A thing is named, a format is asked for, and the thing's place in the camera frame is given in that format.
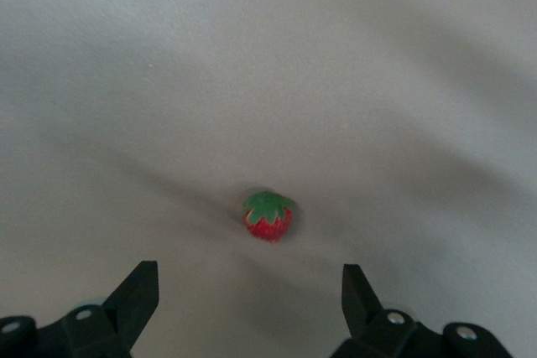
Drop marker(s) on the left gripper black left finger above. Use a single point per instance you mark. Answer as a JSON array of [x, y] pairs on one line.
[[126, 312]]

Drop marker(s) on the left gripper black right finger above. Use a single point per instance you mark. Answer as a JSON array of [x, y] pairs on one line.
[[369, 324]]

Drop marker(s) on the red toy strawberry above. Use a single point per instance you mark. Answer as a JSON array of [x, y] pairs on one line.
[[268, 224]]

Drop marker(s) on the brown tablecloth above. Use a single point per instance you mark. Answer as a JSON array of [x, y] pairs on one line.
[[268, 60]]

